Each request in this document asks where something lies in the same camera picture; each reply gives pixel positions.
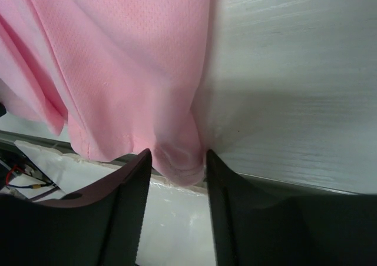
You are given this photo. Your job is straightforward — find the pink t shirt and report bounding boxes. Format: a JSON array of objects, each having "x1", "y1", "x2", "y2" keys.
[{"x1": 1, "y1": 0, "x2": 210, "y2": 186}]

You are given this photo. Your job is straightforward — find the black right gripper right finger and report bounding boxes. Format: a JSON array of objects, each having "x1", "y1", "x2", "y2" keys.
[{"x1": 206, "y1": 150, "x2": 376, "y2": 265}]

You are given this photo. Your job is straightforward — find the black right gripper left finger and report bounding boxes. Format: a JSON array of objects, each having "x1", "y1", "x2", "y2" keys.
[{"x1": 1, "y1": 149, "x2": 151, "y2": 265}]

